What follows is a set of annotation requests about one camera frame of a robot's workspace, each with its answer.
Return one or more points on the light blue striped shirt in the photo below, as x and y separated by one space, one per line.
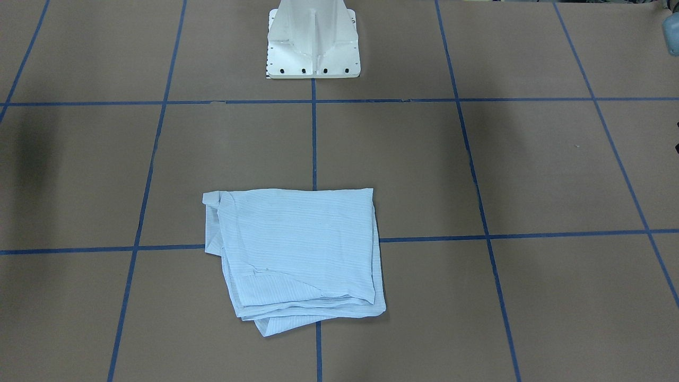
292 258

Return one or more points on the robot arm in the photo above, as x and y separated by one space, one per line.
670 28

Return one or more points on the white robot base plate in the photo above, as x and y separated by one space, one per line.
312 40

